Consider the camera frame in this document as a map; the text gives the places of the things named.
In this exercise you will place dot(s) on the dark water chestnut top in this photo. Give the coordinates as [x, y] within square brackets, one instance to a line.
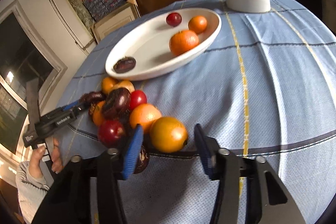
[116, 103]

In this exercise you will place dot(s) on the blue checked tablecloth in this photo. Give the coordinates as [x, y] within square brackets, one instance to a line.
[266, 86]

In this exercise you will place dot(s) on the small orange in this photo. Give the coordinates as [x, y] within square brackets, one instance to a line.
[97, 115]
[107, 84]

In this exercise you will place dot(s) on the large smooth orange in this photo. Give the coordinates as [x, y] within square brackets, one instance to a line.
[145, 115]

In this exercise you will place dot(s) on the dark water chestnut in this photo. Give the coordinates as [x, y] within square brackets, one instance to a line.
[142, 161]
[116, 103]
[124, 65]
[92, 97]

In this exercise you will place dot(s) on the white oval plate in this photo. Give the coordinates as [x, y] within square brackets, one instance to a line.
[148, 44]

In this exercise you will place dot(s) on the dark water chestnut back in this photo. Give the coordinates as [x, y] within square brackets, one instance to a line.
[92, 97]

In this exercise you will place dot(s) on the yellow orange fruit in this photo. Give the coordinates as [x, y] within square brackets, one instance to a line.
[168, 135]

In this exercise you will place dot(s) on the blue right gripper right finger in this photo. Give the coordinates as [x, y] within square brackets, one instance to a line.
[207, 148]

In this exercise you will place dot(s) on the grey sleeve forearm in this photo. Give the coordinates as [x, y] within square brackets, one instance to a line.
[31, 191]

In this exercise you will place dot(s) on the small orange back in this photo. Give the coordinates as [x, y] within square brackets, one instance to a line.
[107, 84]

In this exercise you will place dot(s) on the dark water chestnut front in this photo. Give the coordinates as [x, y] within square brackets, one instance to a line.
[142, 161]

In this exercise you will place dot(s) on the red plum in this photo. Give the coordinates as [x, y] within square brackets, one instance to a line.
[174, 19]
[137, 98]
[111, 132]

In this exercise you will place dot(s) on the red plum front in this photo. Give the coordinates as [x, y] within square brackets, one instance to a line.
[111, 132]

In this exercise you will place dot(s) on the large bumpy orange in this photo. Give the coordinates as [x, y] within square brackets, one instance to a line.
[183, 41]

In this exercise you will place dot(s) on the small orange fruit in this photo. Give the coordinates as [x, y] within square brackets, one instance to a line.
[197, 24]

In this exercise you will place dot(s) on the stacked patterned boxes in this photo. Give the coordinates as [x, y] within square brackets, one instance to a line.
[102, 1]

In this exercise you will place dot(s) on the window frame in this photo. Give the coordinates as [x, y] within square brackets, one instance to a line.
[24, 56]

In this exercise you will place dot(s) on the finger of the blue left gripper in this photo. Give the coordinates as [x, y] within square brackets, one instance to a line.
[71, 106]

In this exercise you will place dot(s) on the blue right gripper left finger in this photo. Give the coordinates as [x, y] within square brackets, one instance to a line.
[131, 151]

